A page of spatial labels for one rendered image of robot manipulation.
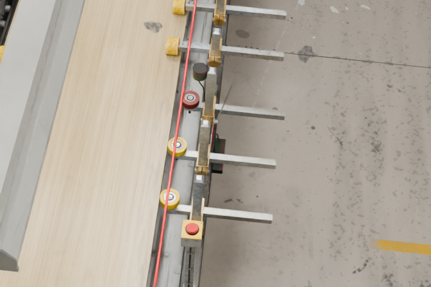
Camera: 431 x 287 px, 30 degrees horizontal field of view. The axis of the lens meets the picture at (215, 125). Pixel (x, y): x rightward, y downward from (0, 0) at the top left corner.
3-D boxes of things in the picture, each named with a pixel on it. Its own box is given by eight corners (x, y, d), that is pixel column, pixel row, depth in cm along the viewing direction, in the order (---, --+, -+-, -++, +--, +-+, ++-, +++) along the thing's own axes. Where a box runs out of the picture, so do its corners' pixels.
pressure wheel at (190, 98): (199, 106, 357) (200, 90, 348) (197, 120, 352) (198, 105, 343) (181, 104, 357) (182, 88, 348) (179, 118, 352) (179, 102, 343)
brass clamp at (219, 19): (227, 5, 377) (228, -3, 372) (225, 26, 369) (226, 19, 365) (214, 4, 377) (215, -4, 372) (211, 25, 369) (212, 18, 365)
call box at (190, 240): (202, 231, 282) (203, 221, 276) (200, 249, 278) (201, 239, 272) (182, 229, 282) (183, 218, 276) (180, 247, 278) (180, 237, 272)
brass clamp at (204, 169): (211, 150, 342) (211, 144, 338) (208, 177, 334) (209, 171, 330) (197, 149, 342) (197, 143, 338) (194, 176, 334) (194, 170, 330)
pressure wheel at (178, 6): (185, -5, 368) (183, 12, 368) (186, -1, 376) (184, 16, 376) (172, -6, 369) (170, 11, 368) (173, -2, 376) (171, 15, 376)
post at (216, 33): (215, 95, 381) (221, 27, 342) (214, 102, 379) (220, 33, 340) (208, 95, 381) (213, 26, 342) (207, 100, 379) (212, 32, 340)
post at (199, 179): (199, 234, 336) (204, 173, 297) (198, 242, 334) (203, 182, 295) (191, 234, 336) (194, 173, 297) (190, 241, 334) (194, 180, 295)
